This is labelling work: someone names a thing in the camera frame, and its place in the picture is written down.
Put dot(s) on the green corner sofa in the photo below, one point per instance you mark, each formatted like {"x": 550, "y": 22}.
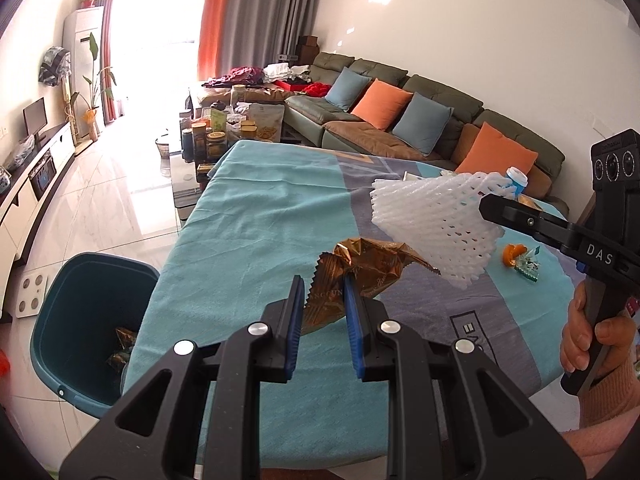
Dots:
{"x": 350, "y": 130}

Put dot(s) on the person's right hand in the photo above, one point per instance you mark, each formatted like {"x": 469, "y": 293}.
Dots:
{"x": 572, "y": 330}

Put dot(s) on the orange and grey curtain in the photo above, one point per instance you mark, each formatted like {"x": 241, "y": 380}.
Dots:
{"x": 260, "y": 15}

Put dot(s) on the crumpled gold foil wrapper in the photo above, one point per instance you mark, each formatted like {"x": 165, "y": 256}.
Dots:
{"x": 120, "y": 352}

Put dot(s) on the green packet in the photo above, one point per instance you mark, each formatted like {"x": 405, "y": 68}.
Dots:
{"x": 218, "y": 120}

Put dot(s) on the white clothes pile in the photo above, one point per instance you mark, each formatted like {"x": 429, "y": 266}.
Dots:
{"x": 287, "y": 72}

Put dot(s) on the teal plastic bin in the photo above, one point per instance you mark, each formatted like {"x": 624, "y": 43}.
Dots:
{"x": 85, "y": 300}

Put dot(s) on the blue white porcelain jar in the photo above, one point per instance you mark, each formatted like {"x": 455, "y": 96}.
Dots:
{"x": 4, "y": 180}

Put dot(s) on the flat gold packet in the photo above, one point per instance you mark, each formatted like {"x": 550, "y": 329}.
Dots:
{"x": 531, "y": 203}

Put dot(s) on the orange peel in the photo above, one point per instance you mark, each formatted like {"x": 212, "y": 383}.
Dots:
{"x": 514, "y": 254}

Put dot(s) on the blue canister white lid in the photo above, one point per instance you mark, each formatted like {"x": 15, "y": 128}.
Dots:
{"x": 517, "y": 180}

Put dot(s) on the tall leafy plant in vase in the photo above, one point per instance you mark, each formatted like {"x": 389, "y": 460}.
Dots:
{"x": 95, "y": 90}

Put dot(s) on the maroon clothes pile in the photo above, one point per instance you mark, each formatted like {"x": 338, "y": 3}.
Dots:
{"x": 235, "y": 77}

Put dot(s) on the glass coffee table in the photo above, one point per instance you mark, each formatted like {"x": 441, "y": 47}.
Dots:
{"x": 185, "y": 185}

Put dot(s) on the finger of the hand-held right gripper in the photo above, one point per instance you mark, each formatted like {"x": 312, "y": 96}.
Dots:
{"x": 520, "y": 217}

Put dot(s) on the dark brown boxes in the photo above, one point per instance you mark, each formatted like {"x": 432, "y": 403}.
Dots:
{"x": 308, "y": 47}

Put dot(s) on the white standing air conditioner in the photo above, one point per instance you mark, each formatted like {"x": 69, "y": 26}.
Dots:
{"x": 82, "y": 45}

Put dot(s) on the person's right forearm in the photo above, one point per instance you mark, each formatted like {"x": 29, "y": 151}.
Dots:
{"x": 610, "y": 400}

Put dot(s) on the striped grey red curtain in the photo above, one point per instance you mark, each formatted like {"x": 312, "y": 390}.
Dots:
{"x": 105, "y": 50}

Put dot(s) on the large blue cushion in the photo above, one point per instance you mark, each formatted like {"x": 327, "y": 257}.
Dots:
{"x": 422, "y": 122}

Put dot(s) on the beige snack bag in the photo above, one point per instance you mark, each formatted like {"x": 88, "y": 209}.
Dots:
{"x": 266, "y": 122}

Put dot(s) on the small orange cushion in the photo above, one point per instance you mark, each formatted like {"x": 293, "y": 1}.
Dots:
{"x": 381, "y": 105}

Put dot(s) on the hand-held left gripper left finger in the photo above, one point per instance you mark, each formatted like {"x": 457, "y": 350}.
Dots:
{"x": 295, "y": 310}

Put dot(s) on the large orange cushion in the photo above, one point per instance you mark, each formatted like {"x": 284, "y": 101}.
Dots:
{"x": 495, "y": 152}

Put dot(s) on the gold foil snack wrapper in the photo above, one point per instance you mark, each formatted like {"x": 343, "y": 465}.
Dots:
{"x": 372, "y": 267}

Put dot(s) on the cluster of food jars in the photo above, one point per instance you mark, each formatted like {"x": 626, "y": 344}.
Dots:
{"x": 207, "y": 140}

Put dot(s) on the green candy wrapper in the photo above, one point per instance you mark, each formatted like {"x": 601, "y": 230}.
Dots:
{"x": 529, "y": 266}

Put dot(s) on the orange plastic bag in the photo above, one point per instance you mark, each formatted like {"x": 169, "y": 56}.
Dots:
{"x": 3, "y": 362}

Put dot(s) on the standing fan with cloth cover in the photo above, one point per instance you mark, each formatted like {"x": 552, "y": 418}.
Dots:
{"x": 54, "y": 65}

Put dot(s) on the black monitor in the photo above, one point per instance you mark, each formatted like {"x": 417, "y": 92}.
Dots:
{"x": 35, "y": 117}

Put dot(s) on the small blue cushion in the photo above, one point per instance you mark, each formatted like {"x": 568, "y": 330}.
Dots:
{"x": 347, "y": 90}

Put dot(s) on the clear plastic bag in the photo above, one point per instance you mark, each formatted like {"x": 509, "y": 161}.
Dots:
{"x": 20, "y": 152}

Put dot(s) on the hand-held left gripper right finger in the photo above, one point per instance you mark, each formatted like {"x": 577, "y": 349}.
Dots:
{"x": 352, "y": 330}

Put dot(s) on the white foam fruit net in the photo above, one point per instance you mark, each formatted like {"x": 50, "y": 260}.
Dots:
{"x": 435, "y": 225}

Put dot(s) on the red cloth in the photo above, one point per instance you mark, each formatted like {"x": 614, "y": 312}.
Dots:
{"x": 315, "y": 90}

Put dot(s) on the white and black TV cabinet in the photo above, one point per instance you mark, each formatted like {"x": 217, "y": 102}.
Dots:
{"x": 30, "y": 190}

